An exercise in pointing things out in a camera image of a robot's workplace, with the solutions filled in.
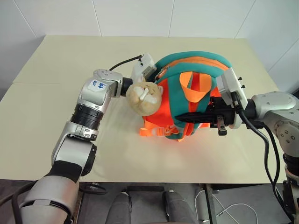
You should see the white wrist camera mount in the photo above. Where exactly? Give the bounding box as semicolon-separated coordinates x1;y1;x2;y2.
130;53;157;83
215;67;249;130

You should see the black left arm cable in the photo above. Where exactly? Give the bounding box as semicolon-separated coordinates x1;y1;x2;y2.
0;179;38;224
109;55;143;71

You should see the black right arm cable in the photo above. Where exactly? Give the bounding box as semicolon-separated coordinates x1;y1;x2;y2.
231;91;295;222

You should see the dark grey rounded shape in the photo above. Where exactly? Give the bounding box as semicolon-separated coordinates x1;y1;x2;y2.
111;192;132;224
162;190;197;224

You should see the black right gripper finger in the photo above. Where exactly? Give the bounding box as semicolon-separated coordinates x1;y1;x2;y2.
175;112;212;124

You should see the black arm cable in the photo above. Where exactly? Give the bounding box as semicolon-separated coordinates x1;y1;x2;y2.
0;179;38;224
109;55;143;71
231;91;295;222

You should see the thin white cable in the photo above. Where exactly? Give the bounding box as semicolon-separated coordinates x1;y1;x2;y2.
194;188;259;224

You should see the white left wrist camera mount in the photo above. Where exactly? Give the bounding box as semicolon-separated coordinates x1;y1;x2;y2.
130;53;157;83

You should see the black metal frame bar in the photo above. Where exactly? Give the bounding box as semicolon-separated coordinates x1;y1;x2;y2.
199;183;220;224

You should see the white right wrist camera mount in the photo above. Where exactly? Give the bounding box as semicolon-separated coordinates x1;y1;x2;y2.
215;67;249;130

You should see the orange and teal backpack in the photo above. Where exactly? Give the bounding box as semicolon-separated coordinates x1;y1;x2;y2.
139;50;233;142

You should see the beige round plush toy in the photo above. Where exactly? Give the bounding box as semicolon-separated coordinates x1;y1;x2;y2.
125;80;164;116

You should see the white label with blue writing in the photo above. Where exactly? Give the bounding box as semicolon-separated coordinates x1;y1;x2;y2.
87;79;108;92

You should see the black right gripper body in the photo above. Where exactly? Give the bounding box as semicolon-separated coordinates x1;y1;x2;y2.
206;96;236;137

